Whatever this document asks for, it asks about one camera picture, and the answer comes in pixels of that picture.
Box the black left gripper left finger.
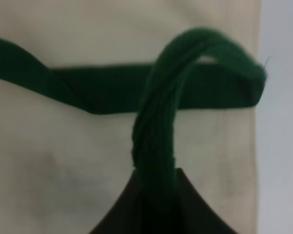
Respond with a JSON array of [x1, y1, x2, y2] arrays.
[[91, 171, 146, 234]]

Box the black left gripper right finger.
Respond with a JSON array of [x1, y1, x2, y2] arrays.
[[174, 168, 236, 234]]

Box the white linen bag green handles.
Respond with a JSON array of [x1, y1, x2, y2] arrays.
[[0, 0, 267, 234]]

